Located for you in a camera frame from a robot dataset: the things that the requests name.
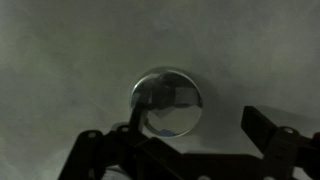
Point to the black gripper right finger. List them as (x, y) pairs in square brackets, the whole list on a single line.
[(283, 147)]

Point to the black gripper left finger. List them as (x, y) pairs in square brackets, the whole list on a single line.
[(140, 157)]

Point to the round silver lid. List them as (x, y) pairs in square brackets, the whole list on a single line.
[(166, 102)]

